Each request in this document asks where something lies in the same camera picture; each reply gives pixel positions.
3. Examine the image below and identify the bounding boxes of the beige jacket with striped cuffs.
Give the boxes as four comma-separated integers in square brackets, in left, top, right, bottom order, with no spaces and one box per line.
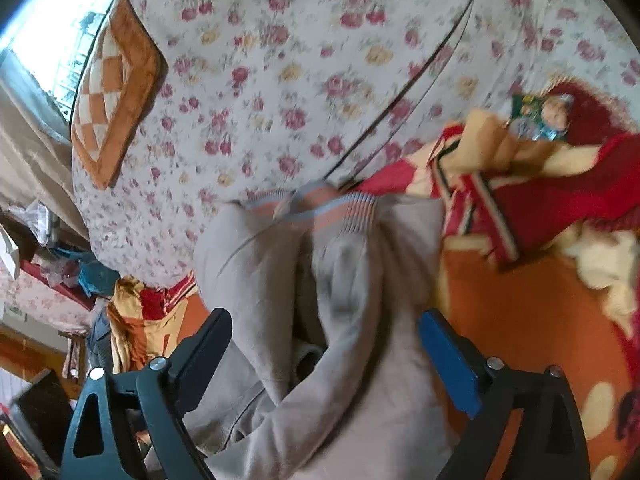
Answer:
[183,182,451,479]

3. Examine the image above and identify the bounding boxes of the cluttered side table items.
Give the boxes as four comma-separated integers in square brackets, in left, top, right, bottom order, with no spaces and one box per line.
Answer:
[0,199,122,480]

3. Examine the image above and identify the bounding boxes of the orange red patterned blanket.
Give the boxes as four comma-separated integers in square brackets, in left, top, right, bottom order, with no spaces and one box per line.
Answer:
[106,77,640,480]

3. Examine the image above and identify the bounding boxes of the beige curtain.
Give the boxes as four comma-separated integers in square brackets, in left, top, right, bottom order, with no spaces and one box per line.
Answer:
[1,49,89,240]

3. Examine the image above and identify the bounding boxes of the small doll on blanket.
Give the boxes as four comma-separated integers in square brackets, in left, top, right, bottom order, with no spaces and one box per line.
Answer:
[509,93,574,141]

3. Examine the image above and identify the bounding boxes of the orange checkered cushion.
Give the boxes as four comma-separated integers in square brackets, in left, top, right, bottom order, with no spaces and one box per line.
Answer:
[70,0,162,190]

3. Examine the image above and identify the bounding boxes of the floral white quilt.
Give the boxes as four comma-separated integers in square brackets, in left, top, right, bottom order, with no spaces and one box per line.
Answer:
[73,0,639,287]

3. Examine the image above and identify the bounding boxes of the window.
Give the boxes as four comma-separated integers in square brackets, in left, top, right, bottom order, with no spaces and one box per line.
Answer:
[10,0,114,117]

